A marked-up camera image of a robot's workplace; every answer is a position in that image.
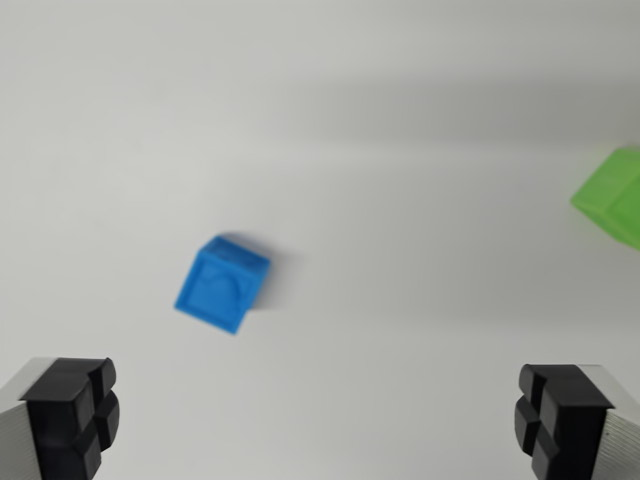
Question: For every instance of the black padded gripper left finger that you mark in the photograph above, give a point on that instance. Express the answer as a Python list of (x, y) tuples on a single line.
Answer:
[(55, 425)]

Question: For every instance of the black padded gripper right finger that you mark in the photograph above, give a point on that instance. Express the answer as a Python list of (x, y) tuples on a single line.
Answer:
[(575, 425)]

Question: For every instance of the blue embossed cube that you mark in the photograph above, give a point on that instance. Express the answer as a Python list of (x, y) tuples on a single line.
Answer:
[(217, 295)]

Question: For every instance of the green embossed cube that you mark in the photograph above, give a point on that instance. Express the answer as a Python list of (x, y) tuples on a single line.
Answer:
[(612, 195)]

